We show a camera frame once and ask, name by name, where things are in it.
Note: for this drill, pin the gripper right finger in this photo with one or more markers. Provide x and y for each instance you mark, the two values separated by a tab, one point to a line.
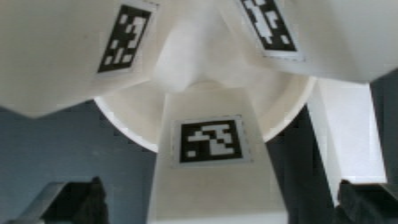
367	203

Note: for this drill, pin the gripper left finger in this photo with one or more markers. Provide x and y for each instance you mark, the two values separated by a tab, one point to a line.
68	204

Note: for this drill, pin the white stool leg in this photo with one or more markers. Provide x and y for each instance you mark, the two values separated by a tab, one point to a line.
79	50
216	186
328	38

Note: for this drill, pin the white round stool seat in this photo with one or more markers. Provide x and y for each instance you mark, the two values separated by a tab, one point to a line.
201	59

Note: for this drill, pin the white L-shaped fence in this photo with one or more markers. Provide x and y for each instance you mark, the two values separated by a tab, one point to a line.
344	120

